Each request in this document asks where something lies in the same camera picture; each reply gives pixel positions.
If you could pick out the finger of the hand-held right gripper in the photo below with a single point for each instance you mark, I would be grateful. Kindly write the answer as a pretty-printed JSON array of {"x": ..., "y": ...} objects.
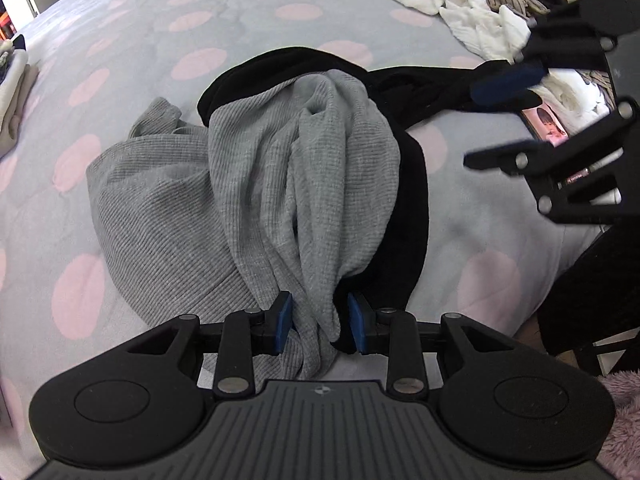
[
  {"x": 500, "y": 157},
  {"x": 505, "y": 85}
]

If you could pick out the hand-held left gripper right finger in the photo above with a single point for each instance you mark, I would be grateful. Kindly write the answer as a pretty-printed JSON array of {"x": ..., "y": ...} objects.
[{"x": 357, "y": 324}]

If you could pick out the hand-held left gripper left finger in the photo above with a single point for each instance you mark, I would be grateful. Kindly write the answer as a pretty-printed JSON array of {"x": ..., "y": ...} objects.
[{"x": 281, "y": 324}]

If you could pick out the grey black raglan shirt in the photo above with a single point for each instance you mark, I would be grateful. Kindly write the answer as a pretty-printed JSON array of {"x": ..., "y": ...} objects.
[{"x": 250, "y": 185}]

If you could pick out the smartphone with lit screen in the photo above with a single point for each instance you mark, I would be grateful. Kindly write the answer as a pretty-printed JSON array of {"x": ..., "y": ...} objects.
[{"x": 547, "y": 127}]

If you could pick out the white crumpled garment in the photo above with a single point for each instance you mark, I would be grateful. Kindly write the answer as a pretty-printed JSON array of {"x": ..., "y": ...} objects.
[{"x": 465, "y": 10}]

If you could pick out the black chair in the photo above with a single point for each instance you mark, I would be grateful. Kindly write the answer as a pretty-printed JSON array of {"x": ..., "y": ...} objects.
[{"x": 590, "y": 285}]

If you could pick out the pink fluffy rug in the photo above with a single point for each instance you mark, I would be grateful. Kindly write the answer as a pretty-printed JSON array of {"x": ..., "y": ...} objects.
[{"x": 622, "y": 410}]

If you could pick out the grey pink-dotted bedspread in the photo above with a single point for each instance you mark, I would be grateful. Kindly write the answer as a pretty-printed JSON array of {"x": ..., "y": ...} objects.
[{"x": 150, "y": 35}]

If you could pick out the taupe folded garment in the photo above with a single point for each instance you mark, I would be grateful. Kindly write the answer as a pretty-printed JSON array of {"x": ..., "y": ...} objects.
[{"x": 20, "y": 120}]

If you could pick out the orange frame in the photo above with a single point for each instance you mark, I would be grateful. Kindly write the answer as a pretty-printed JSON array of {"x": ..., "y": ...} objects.
[{"x": 4, "y": 22}]

